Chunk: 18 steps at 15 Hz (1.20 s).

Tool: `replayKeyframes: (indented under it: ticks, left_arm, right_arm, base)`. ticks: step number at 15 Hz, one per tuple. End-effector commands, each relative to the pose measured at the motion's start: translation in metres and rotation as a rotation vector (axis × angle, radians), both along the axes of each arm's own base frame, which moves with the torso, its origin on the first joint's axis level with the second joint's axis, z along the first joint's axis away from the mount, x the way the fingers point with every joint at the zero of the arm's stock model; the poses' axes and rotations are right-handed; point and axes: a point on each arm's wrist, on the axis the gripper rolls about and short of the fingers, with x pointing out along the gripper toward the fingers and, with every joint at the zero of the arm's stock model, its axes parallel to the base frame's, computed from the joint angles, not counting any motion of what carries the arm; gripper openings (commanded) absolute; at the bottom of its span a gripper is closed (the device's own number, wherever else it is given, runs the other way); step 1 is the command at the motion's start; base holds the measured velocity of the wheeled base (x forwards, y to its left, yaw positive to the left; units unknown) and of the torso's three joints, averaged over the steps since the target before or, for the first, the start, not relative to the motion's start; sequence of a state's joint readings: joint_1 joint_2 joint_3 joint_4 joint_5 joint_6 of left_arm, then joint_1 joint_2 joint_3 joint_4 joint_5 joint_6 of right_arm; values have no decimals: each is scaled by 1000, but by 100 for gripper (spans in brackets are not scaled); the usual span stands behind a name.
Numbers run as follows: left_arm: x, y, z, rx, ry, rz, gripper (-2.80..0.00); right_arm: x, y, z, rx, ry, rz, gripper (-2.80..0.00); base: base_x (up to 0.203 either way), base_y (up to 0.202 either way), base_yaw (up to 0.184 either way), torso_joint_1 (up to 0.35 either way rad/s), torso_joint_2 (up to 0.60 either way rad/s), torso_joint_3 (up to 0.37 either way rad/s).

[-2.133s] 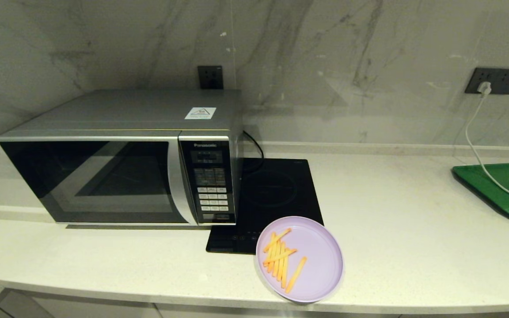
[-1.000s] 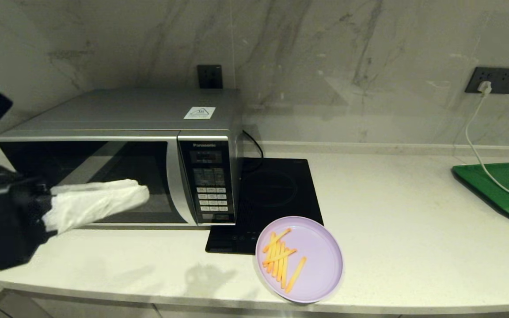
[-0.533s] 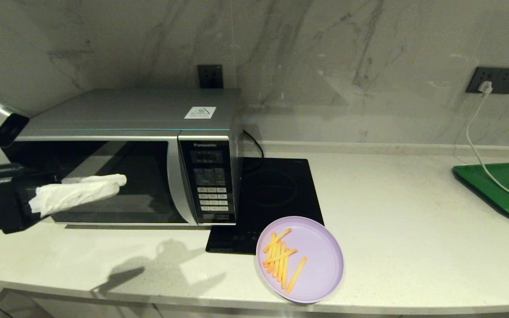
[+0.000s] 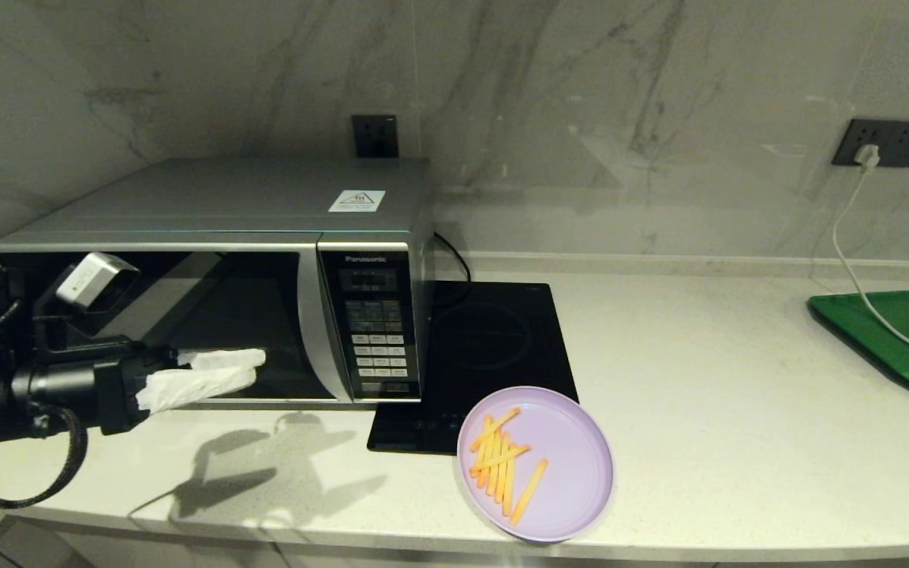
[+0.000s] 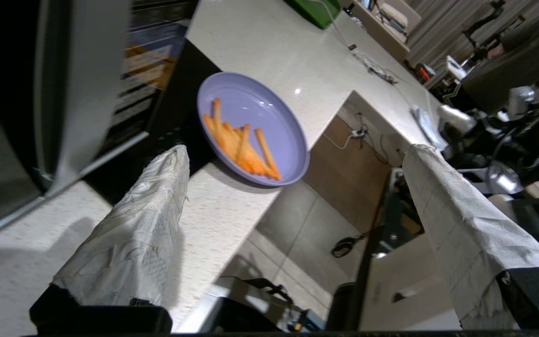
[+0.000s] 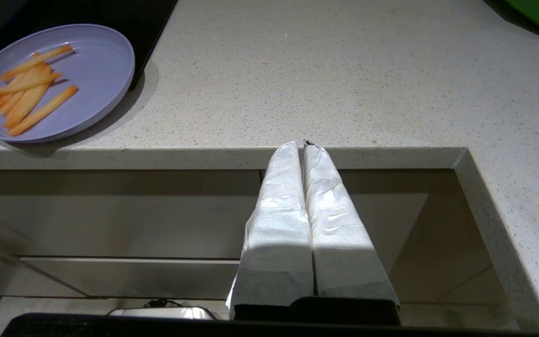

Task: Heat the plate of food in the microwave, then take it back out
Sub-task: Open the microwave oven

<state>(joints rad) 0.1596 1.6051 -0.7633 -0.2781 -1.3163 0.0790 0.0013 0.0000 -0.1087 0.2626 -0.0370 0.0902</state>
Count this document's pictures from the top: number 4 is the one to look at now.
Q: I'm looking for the orange french fry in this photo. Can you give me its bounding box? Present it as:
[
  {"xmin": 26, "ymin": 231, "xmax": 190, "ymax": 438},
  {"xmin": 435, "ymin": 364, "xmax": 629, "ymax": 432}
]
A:
[
  {"xmin": 502, "ymin": 435, "xmax": 518, "ymax": 517},
  {"xmin": 469, "ymin": 444, "xmax": 532, "ymax": 475},
  {"xmin": 470, "ymin": 407, "xmax": 522, "ymax": 452},
  {"xmin": 509, "ymin": 458, "xmax": 549, "ymax": 525},
  {"xmin": 494, "ymin": 432, "xmax": 511, "ymax": 503},
  {"xmin": 484, "ymin": 430, "xmax": 503, "ymax": 495},
  {"xmin": 475, "ymin": 430, "xmax": 495, "ymax": 485}
]

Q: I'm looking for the glossy beige base cabinet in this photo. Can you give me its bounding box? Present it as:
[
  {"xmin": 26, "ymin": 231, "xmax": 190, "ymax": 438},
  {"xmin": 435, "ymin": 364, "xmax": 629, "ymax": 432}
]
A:
[{"xmin": 0, "ymin": 513, "xmax": 909, "ymax": 568}]

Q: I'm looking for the purple round plate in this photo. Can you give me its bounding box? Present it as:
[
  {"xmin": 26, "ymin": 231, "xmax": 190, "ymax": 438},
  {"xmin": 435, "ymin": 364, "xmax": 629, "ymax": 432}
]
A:
[{"xmin": 456, "ymin": 386, "xmax": 615, "ymax": 542}]

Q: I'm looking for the white power cable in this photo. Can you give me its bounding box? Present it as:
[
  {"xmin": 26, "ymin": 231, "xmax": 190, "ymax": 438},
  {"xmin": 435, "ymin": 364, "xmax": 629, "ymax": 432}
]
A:
[{"xmin": 829, "ymin": 170, "xmax": 909, "ymax": 361}]

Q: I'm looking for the wide black wall socket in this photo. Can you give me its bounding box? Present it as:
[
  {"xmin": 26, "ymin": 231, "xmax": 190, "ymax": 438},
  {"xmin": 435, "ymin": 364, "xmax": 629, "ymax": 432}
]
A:
[{"xmin": 832, "ymin": 118, "xmax": 909, "ymax": 169}]

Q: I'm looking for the white warning sticker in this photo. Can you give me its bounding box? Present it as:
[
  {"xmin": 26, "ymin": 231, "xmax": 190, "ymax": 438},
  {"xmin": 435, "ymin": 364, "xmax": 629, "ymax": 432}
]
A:
[{"xmin": 328, "ymin": 189, "xmax": 386, "ymax": 213}]

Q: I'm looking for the silver Panasonic microwave oven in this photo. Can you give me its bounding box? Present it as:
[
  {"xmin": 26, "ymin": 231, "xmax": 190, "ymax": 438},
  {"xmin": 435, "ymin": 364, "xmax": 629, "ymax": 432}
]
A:
[{"xmin": 0, "ymin": 156, "xmax": 436, "ymax": 407}]

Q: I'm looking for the black induction cooktop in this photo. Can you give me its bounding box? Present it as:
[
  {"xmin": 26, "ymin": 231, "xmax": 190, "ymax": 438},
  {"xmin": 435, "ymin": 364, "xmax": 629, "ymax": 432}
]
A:
[{"xmin": 367, "ymin": 282, "xmax": 582, "ymax": 456}]

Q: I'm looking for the small black wall socket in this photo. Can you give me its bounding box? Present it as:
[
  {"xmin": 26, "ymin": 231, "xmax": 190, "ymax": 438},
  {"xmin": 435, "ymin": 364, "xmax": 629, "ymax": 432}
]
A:
[{"xmin": 352, "ymin": 115, "xmax": 400, "ymax": 159}]

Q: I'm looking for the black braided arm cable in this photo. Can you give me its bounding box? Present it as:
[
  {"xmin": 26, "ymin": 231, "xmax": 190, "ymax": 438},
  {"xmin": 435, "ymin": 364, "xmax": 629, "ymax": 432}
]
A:
[{"xmin": 0, "ymin": 406, "xmax": 89, "ymax": 510}]

